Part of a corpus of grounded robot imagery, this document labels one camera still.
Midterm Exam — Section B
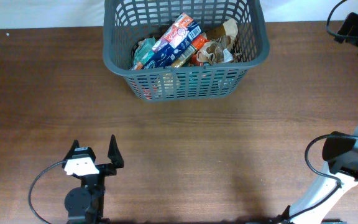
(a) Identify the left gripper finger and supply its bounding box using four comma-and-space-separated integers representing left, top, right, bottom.
108, 134, 124, 169
63, 139, 79, 161

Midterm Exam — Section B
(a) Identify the teal wet wipes pack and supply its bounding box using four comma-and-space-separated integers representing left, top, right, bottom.
133, 37, 156, 69

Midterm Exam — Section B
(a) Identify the orange pasta package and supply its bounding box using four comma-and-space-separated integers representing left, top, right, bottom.
137, 34, 210, 100

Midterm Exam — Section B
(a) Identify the blue Kleenex tissue pack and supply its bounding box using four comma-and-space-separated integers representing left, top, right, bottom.
131, 13, 201, 70

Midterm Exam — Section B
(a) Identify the beige chocolate snack bag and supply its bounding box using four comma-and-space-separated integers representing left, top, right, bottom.
196, 18, 239, 65

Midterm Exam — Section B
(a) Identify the beige paper pouch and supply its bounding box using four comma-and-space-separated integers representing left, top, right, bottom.
155, 73, 181, 96

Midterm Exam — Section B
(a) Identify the green Nescafe coffee bag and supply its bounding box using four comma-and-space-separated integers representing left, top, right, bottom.
185, 54, 208, 88

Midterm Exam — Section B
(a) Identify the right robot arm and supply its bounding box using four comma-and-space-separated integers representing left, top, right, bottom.
276, 126, 358, 223

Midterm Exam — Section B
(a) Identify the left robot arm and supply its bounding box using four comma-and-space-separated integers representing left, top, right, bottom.
62, 135, 124, 224

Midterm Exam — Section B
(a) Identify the grey plastic basket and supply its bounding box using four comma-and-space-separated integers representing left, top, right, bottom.
103, 0, 270, 102

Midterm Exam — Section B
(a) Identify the left black cable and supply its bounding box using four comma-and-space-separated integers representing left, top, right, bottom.
27, 160, 68, 224

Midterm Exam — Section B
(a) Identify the black cable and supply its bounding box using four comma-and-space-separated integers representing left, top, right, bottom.
286, 0, 358, 218
27, 160, 68, 224

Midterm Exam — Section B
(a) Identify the right black cable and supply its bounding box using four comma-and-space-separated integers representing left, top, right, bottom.
286, 0, 358, 218

